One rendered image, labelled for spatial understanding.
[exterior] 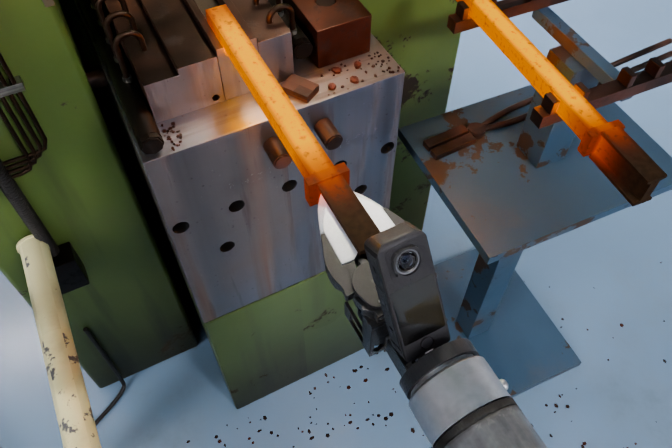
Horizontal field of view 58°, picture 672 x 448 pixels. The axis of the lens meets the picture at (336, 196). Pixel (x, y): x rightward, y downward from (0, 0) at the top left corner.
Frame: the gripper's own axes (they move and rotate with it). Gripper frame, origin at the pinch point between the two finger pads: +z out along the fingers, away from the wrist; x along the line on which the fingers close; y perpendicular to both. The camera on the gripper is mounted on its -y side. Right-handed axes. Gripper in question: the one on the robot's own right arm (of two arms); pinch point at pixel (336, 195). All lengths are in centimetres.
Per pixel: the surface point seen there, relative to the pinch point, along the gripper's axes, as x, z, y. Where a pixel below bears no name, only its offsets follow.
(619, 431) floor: 63, -23, 101
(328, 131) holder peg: 8.4, 19.1, 12.0
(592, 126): 32.9, -1.9, 3.7
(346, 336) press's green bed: 14, 23, 88
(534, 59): 34.5, 10.9, 3.5
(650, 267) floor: 103, 8, 101
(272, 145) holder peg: 0.6, 20.2, 12.0
